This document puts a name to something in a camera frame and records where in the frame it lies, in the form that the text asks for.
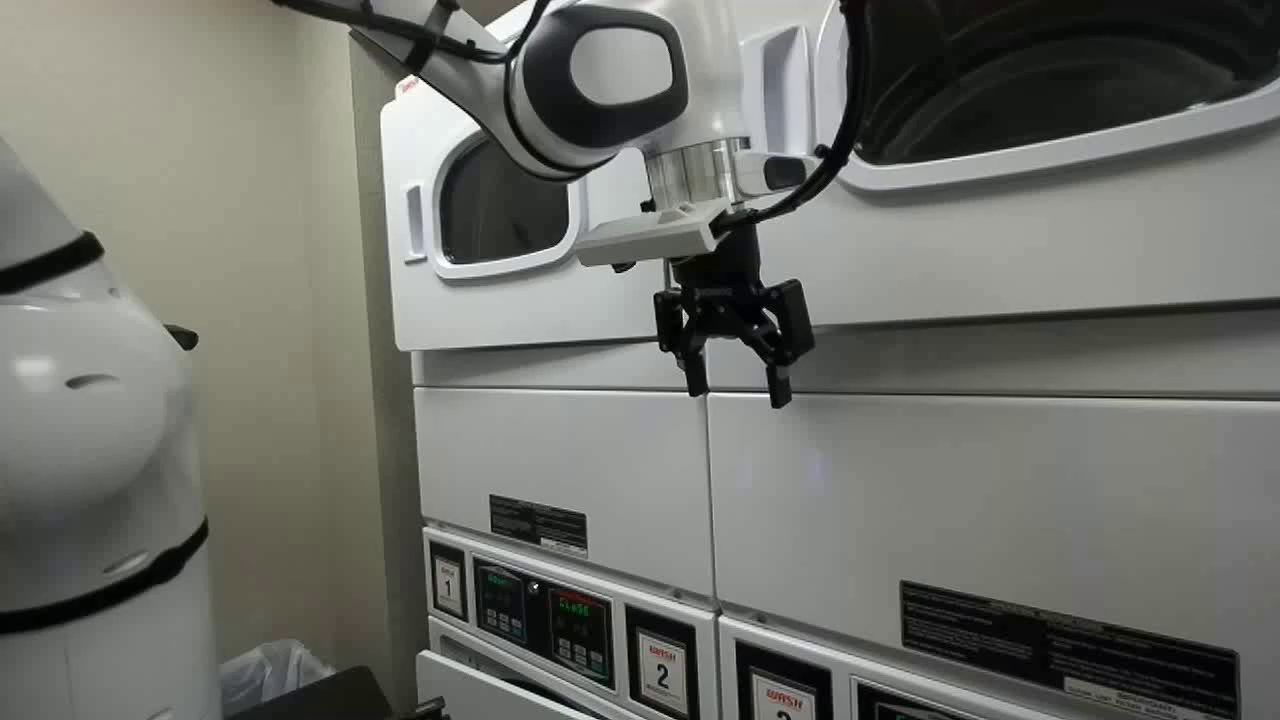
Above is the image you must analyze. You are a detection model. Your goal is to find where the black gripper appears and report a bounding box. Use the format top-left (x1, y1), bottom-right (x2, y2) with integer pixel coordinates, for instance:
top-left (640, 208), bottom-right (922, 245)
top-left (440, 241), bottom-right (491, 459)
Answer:
top-left (647, 221), bottom-right (820, 412)

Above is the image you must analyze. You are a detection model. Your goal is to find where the white narrow stacked laundry machine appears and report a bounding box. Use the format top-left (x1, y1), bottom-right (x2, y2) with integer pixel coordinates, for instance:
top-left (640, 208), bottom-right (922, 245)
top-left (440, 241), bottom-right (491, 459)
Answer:
top-left (377, 72), bottom-right (730, 720)

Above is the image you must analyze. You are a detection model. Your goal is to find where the white wide stacked laundry machine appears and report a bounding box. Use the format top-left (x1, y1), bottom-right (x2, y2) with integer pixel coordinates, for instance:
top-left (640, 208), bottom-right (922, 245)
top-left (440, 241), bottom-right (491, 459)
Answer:
top-left (684, 0), bottom-right (1280, 720)

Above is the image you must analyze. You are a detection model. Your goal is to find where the white large window dryer door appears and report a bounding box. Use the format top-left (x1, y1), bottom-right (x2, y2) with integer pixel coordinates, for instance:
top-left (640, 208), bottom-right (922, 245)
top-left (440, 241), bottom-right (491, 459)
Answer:
top-left (684, 0), bottom-right (1280, 338)

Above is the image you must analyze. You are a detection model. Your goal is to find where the white lower washer door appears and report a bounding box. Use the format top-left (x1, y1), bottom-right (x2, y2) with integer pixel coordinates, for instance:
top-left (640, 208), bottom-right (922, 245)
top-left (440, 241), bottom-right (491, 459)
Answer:
top-left (412, 643), bottom-right (598, 720)

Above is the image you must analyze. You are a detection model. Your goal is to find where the small black warning label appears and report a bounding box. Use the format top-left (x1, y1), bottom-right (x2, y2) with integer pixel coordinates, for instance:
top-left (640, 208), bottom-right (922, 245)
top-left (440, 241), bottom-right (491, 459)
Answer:
top-left (485, 492), bottom-right (593, 555)

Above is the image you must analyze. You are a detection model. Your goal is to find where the black framed number two sticker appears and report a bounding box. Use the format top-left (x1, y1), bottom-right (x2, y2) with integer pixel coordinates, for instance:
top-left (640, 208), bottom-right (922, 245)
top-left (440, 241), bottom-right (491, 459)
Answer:
top-left (625, 606), bottom-right (705, 720)

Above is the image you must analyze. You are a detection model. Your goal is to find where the black digital control display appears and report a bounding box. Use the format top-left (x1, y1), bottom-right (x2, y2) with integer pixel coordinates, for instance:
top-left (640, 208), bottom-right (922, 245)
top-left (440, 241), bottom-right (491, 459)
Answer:
top-left (470, 552), bottom-right (622, 693)

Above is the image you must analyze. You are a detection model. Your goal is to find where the black framed red print sticker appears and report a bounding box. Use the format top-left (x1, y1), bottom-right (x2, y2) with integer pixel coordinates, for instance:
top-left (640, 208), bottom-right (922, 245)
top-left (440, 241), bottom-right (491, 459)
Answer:
top-left (734, 640), bottom-right (841, 720)

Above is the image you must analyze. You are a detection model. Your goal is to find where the black framed number one sticker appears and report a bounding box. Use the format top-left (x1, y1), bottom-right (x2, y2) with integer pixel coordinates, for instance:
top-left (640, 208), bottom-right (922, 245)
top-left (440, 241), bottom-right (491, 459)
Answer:
top-left (423, 537), bottom-right (478, 625)

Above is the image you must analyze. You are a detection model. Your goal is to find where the black control display corner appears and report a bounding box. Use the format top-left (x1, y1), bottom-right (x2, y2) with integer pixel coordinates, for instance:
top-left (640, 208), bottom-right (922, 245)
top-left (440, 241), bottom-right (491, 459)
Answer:
top-left (854, 679), bottom-right (969, 720)

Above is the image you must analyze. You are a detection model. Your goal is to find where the large black warning label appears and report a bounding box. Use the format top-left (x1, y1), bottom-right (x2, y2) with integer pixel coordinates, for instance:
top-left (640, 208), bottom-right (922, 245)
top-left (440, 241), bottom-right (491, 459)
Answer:
top-left (895, 576), bottom-right (1244, 720)

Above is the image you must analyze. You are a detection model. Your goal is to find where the clear plastic trash bag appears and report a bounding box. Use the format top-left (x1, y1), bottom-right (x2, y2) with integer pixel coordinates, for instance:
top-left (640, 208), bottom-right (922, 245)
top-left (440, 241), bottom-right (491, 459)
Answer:
top-left (218, 635), bottom-right (342, 720)

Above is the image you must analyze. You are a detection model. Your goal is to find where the white wrist mount plate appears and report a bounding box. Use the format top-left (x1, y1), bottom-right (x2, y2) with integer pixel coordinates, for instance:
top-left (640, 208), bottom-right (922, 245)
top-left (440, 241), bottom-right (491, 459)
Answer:
top-left (572, 208), bottom-right (734, 272)

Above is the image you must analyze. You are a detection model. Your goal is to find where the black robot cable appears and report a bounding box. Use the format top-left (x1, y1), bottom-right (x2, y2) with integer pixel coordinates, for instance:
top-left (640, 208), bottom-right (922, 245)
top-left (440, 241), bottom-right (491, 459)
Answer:
top-left (274, 0), bottom-right (872, 245)

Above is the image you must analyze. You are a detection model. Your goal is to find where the white large door handle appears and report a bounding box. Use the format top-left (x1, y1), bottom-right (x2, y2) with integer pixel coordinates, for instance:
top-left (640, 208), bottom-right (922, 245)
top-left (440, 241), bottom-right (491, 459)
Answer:
top-left (735, 17), bottom-right (824, 161)

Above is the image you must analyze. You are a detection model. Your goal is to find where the white small door handle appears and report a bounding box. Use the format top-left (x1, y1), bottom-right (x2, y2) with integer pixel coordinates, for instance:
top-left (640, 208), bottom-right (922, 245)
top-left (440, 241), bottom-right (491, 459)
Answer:
top-left (399, 182), bottom-right (436, 269)

